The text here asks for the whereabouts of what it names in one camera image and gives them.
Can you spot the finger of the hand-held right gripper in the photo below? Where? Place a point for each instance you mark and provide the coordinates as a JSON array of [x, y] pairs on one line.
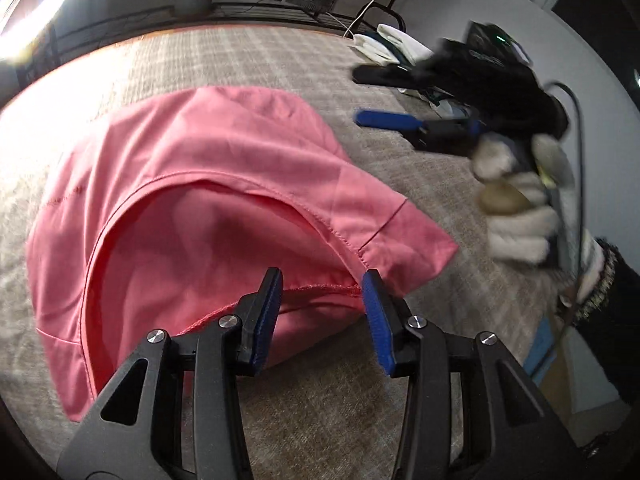
[[385, 119], [380, 75]]

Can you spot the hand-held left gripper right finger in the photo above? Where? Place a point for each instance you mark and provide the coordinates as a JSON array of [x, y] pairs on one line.
[[377, 320]]

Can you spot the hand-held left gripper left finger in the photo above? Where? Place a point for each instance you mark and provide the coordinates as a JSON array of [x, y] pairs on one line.
[[265, 320]]

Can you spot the pink t-shirt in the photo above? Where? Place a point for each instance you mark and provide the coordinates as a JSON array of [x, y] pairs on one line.
[[200, 160]]

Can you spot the person's right forearm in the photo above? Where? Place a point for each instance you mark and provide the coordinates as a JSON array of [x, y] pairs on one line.
[[615, 335]]

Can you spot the black metal clothes rack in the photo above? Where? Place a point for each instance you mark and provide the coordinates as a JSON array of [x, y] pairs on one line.
[[250, 10]]

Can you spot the person's right hand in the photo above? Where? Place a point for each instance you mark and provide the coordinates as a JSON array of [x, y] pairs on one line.
[[520, 232]]

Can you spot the folded light blue garment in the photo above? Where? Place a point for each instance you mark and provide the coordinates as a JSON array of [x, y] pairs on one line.
[[372, 50]]

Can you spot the folded white garment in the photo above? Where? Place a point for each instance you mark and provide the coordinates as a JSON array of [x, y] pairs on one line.
[[405, 42]]

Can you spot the checked beige blanket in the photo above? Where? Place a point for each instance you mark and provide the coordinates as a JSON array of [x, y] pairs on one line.
[[300, 410]]

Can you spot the window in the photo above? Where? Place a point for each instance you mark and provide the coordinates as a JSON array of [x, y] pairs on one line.
[[600, 35]]

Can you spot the black curved metal rail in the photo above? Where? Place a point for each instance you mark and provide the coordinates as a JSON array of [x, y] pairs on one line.
[[395, 12]]

